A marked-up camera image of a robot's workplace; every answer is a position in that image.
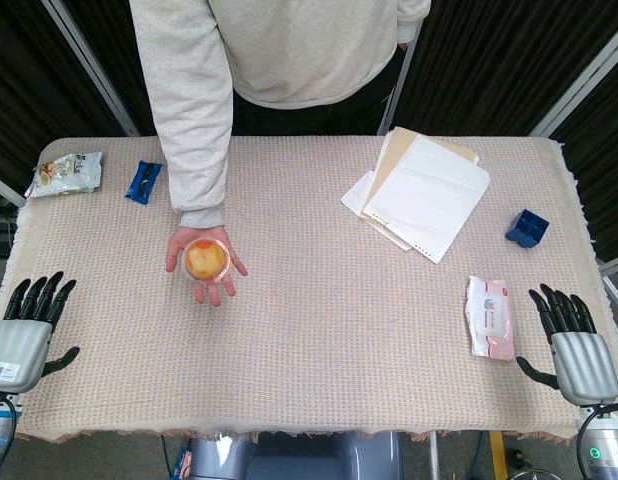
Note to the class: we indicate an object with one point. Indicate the blue snack packet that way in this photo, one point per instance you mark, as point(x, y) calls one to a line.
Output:
point(143, 181)

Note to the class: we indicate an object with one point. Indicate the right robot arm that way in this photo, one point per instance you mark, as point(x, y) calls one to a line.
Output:
point(605, 440)

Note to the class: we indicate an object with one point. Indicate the person's grey sleeved forearm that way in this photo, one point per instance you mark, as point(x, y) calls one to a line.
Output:
point(194, 110)

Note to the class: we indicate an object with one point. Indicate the green snack bag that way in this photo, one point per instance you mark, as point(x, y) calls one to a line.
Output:
point(66, 174)

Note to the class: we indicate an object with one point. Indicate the blue plastic compartment box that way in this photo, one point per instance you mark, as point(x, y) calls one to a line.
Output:
point(527, 229)

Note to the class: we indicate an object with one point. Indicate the beige woven tablecloth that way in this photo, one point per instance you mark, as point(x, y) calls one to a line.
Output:
point(309, 300)

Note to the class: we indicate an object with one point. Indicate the white lined paper sheet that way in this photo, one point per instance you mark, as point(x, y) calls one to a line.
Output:
point(429, 205)

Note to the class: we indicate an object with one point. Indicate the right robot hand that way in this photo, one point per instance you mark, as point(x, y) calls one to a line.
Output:
point(584, 360)

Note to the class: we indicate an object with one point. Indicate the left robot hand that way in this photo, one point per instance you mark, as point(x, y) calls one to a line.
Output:
point(19, 345)

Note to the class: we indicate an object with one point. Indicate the orange pastry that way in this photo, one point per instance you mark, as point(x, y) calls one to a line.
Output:
point(206, 259)

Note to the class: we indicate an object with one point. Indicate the pink wet wipes pack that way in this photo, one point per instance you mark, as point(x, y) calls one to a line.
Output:
point(490, 317)

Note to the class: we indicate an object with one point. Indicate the person's torso in grey sweatshirt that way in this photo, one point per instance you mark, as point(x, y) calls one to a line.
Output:
point(314, 50)

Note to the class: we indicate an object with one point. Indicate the person's bare hand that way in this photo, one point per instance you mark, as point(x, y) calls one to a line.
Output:
point(204, 260)

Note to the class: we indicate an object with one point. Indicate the beige paper folder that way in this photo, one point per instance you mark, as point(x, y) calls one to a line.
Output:
point(389, 175)

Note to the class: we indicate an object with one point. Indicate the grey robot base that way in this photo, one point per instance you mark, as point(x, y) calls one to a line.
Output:
point(294, 457)

